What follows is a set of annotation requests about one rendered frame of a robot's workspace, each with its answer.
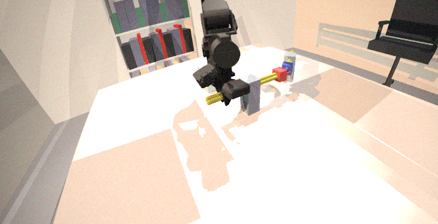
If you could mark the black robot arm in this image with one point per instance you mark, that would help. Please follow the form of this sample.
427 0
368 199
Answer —
217 43

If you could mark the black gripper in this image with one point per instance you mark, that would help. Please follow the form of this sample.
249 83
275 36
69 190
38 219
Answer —
230 88

